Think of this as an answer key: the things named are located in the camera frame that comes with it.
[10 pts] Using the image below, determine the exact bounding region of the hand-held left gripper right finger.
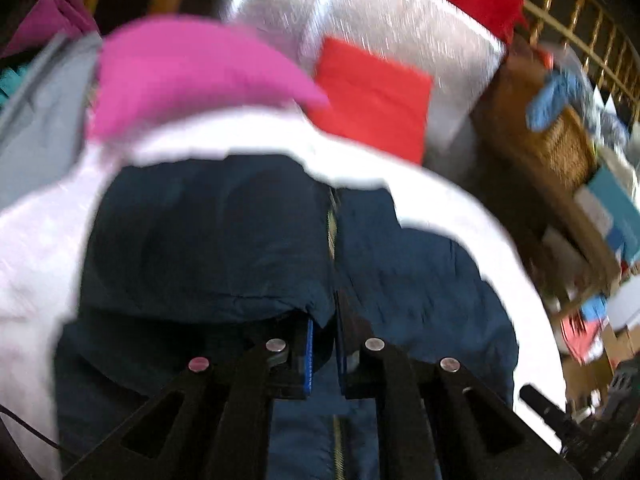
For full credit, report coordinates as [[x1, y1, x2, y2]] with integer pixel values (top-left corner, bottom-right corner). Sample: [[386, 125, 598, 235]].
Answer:
[[335, 316, 583, 480]]

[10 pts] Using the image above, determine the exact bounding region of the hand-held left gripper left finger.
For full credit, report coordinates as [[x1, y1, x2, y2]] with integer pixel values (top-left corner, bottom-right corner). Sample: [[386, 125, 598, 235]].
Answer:
[[64, 319, 315, 480]]

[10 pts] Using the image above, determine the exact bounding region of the navy blue jacket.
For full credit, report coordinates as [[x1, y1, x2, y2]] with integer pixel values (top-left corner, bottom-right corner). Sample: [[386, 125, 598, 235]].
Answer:
[[52, 152, 520, 480]]

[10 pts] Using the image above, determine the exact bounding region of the red pillow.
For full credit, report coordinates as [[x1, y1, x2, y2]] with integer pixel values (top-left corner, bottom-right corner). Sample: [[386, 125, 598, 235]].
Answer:
[[312, 35, 433, 165]]

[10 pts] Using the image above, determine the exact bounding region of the wicker basket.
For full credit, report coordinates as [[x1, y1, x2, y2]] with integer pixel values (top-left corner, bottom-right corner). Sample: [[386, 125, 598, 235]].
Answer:
[[470, 50, 621, 306]]

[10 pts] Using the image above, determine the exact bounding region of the white embossed blanket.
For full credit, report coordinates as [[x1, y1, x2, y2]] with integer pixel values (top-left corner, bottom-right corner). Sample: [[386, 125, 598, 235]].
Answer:
[[0, 107, 568, 480]]

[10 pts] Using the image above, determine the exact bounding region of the pink pillow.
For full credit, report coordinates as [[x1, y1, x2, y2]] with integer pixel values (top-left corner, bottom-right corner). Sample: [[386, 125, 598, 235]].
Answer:
[[86, 16, 332, 141]]

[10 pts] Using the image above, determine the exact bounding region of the light blue cloth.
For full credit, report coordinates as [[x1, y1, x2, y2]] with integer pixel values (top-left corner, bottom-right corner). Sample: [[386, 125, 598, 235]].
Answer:
[[526, 67, 593, 133]]

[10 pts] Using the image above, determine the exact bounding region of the silver foil mat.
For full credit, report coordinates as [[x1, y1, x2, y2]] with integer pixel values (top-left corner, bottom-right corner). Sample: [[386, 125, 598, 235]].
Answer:
[[225, 0, 508, 153]]

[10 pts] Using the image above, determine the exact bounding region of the grey garment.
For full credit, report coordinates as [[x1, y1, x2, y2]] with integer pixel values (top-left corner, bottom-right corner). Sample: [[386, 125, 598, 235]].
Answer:
[[0, 30, 103, 211]]

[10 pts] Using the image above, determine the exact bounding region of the wooden railing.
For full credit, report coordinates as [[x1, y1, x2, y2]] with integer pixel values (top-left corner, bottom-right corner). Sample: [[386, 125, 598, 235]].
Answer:
[[505, 0, 640, 126]]

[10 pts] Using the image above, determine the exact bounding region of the teal cloth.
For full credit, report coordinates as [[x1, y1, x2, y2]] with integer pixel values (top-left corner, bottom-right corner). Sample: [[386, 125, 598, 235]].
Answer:
[[0, 67, 26, 108]]

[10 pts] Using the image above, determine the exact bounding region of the magenta cloth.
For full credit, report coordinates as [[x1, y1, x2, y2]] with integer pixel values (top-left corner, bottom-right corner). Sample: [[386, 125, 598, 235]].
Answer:
[[2, 0, 98, 58]]

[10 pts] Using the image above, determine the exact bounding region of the black cable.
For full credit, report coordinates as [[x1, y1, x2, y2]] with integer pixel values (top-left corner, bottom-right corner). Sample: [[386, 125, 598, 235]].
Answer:
[[0, 404, 63, 453]]

